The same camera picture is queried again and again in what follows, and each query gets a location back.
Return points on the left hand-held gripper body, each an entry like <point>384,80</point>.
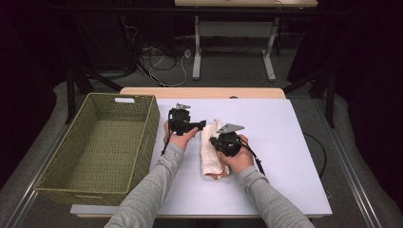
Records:
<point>179,122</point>

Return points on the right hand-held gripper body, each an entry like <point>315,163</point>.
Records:
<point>229,144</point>

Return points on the cream baby bodysuit brown trim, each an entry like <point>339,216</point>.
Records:
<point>209,158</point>

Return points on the green woven basket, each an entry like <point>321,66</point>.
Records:
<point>107,142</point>

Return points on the person's left hand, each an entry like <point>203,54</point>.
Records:
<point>180,141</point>

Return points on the person's right hand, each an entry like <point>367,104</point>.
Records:
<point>240,161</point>

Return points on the dark table grommet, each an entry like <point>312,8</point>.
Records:
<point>234,97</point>

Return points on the white board sheet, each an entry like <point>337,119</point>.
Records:
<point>285,133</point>

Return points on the white power plug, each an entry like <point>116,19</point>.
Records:
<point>187,53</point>

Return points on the desk with white legs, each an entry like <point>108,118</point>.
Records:
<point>197,47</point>

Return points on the black metal stand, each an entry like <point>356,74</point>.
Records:
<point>70,95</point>
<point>331,101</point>

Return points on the aluminium frame rail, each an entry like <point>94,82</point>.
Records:
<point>20,207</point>
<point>347,164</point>

